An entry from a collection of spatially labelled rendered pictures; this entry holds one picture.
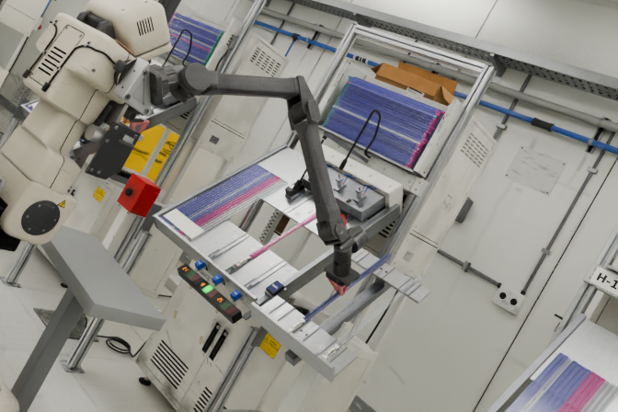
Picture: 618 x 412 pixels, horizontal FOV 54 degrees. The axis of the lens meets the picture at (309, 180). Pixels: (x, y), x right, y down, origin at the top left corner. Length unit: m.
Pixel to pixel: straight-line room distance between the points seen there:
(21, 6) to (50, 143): 4.68
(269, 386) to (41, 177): 1.18
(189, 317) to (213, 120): 1.26
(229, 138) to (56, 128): 1.99
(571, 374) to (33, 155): 1.61
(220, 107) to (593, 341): 2.29
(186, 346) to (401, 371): 1.66
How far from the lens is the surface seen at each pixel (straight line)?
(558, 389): 1.92
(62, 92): 1.69
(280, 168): 2.67
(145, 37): 1.74
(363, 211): 2.30
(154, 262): 3.71
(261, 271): 2.18
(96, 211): 3.41
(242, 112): 3.61
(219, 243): 2.33
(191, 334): 2.69
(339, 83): 2.79
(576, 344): 2.06
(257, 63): 3.58
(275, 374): 2.39
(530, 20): 4.34
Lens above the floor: 1.19
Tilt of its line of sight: 1 degrees down
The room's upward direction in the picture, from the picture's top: 29 degrees clockwise
